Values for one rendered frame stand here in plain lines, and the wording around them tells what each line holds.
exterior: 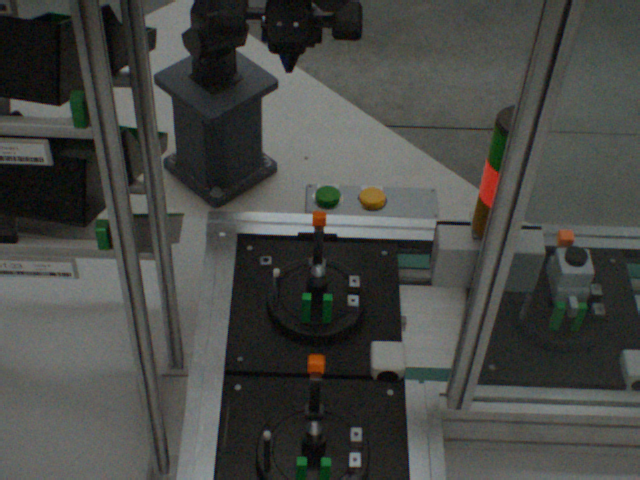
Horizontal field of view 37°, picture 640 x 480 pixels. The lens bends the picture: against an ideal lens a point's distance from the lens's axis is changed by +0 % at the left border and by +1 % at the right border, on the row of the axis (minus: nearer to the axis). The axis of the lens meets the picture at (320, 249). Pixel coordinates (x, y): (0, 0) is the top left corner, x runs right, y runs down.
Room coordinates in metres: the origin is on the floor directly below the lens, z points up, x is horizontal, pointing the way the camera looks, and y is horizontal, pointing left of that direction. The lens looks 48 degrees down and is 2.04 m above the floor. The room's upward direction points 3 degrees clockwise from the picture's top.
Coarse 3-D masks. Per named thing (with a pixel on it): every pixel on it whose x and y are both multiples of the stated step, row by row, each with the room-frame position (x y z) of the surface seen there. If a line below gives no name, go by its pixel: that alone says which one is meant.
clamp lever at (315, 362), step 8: (312, 360) 0.68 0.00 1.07; (320, 360) 0.68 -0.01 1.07; (312, 368) 0.68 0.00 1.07; (320, 368) 0.68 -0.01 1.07; (312, 376) 0.66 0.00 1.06; (320, 376) 0.67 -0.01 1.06; (312, 384) 0.67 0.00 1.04; (320, 384) 0.67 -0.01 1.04; (312, 392) 0.67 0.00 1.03; (320, 392) 0.67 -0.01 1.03; (312, 400) 0.66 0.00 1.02; (312, 408) 0.66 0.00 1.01
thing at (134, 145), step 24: (72, 144) 0.89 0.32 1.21; (0, 168) 0.70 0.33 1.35; (24, 168) 0.70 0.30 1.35; (48, 168) 0.70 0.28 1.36; (72, 168) 0.70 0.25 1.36; (96, 168) 0.71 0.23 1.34; (0, 192) 0.69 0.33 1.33; (24, 192) 0.69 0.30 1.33; (48, 192) 0.69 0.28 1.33; (72, 192) 0.68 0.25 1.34; (96, 192) 0.70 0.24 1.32; (24, 216) 0.68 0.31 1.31; (48, 216) 0.68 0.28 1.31; (72, 216) 0.67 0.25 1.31; (96, 216) 0.69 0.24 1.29
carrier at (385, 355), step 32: (256, 256) 0.93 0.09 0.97; (288, 256) 0.94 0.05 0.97; (352, 256) 0.95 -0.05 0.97; (384, 256) 0.95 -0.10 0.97; (256, 288) 0.87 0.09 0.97; (288, 288) 0.86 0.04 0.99; (320, 288) 0.84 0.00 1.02; (352, 288) 0.86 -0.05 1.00; (384, 288) 0.89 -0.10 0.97; (256, 320) 0.82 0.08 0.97; (288, 320) 0.80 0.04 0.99; (320, 320) 0.81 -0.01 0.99; (352, 320) 0.81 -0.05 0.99; (384, 320) 0.83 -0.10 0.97; (256, 352) 0.76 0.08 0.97; (288, 352) 0.77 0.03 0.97; (320, 352) 0.77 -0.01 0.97; (352, 352) 0.77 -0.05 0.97; (384, 352) 0.76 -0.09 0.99
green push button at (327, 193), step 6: (324, 186) 1.09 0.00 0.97; (330, 186) 1.09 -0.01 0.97; (318, 192) 1.07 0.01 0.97; (324, 192) 1.07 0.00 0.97; (330, 192) 1.08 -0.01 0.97; (336, 192) 1.08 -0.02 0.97; (318, 198) 1.06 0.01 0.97; (324, 198) 1.06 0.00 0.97; (330, 198) 1.06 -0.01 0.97; (336, 198) 1.06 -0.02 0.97; (324, 204) 1.05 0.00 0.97; (330, 204) 1.05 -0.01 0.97; (336, 204) 1.06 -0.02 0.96
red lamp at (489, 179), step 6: (486, 162) 0.74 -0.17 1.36; (486, 168) 0.74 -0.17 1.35; (486, 174) 0.74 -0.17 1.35; (492, 174) 0.73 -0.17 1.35; (486, 180) 0.73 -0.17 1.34; (492, 180) 0.73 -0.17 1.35; (480, 186) 0.75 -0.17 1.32; (486, 186) 0.73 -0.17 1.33; (492, 186) 0.73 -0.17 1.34; (480, 192) 0.74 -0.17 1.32; (486, 192) 0.73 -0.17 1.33; (492, 192) 0.73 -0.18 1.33; (486, 198) 0.73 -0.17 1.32; (492, 198) 0.72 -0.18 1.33; (486, 204) 0.73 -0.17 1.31
